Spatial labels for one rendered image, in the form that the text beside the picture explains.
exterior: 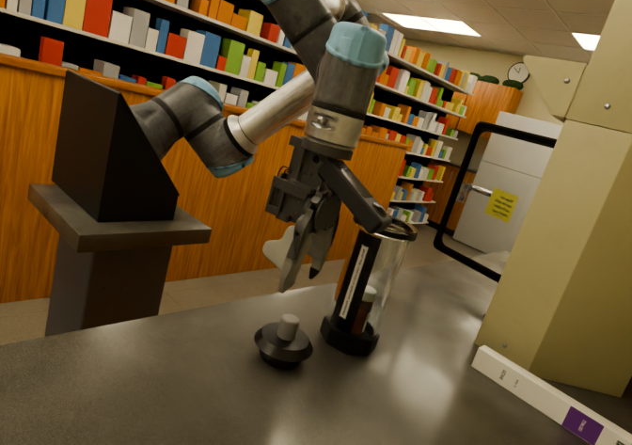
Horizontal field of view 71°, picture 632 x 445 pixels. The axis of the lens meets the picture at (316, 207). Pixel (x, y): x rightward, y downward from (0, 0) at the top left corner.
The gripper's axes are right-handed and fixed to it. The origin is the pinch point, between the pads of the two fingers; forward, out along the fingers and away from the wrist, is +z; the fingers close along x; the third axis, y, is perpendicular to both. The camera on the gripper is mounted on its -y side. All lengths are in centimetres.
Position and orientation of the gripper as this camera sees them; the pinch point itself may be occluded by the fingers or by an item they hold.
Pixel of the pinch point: (303, 280)
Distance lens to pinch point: 65.0
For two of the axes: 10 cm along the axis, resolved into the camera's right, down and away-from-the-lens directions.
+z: -2.7, 9.3, 2.3
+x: -4.7, 0.8, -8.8
